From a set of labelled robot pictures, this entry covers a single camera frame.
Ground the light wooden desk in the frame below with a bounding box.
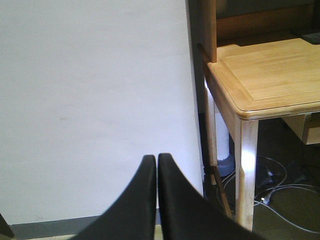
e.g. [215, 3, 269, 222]
[186, 0, 320, 230]

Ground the black monitor stand base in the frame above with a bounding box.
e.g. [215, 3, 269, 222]
[301, 32, 320, 45]

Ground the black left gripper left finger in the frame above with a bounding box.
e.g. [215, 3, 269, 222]
[72, 155, 157, 240]

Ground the white cable on floor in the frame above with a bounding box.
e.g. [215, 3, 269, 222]
[219, 156, 320, 235]

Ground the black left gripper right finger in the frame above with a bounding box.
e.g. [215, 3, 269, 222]
[158, 153, 261, 240]

